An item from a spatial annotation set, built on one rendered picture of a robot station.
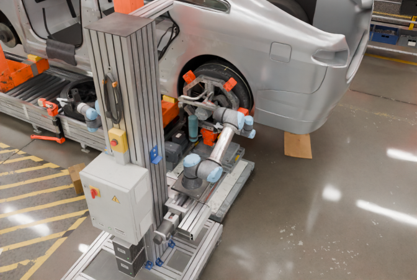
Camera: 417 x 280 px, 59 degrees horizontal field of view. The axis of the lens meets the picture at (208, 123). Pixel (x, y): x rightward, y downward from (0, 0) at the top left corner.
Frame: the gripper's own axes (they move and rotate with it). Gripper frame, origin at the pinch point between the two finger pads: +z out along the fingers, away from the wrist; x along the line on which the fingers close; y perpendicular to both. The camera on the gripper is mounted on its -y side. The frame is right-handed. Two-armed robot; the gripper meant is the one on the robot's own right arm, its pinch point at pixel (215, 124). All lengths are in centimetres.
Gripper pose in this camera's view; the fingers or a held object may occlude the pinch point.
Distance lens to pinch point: 316.3
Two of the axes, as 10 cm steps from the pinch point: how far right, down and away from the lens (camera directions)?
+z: -8.9, -2.8, 3.6
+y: 0.1, -8.1, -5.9
